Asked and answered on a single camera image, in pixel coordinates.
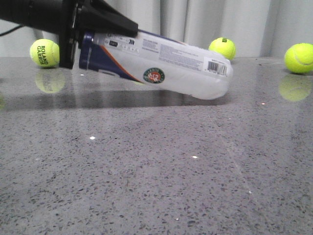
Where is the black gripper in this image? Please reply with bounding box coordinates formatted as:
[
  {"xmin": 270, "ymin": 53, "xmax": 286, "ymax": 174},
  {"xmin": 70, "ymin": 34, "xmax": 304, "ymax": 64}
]
[{"xmin": 59, "ymin": 0, "xmax": 138, "ymax": 69}]

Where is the white blue tennis ball can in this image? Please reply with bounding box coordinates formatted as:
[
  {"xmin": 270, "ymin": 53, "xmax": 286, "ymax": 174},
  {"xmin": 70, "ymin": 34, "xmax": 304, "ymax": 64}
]
[{"xmin": 79, "ymin": 31, "xmax": 233, "ymax": 100}]

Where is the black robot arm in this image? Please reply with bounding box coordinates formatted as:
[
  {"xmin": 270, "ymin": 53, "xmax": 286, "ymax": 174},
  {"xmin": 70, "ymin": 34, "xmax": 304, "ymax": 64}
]
[{"xmin": 0, "ymin": 0, "xmax": 138, "ymax": 69}]

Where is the Roland Garros tennis ball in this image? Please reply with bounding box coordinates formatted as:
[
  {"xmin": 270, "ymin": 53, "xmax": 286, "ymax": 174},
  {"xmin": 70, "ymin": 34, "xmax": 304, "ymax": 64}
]
[{"xmin": 29, "ymin": 39, "xmax": 60, "ymax": 68}]

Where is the Wilson tennis ball at back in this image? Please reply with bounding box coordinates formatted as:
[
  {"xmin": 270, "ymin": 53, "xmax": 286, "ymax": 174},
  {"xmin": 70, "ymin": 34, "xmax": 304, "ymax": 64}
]
[{"xmin": 208, "ymin": 37, "xmax": 236, "ymax": 60}]

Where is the plain yellow tennis ball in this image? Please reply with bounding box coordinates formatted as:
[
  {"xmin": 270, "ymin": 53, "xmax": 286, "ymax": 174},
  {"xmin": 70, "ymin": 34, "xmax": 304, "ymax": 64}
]
[{"xmin": 284, "ymin": 43, "xmax": 313, "ymax": 74}]

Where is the grey curtain backdrop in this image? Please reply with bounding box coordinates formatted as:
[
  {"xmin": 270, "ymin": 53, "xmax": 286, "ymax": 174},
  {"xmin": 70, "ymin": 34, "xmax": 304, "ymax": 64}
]
[{"xmin": 0, "ymin": 0, "xmax": 313, "ymax": 58}]

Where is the black cable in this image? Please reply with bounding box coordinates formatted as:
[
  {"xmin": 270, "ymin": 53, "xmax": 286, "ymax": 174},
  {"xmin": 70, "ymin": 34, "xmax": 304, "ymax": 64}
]
[{"xmin": 0, "ymin": 25, "xmax": 25, "ymax": 37}]

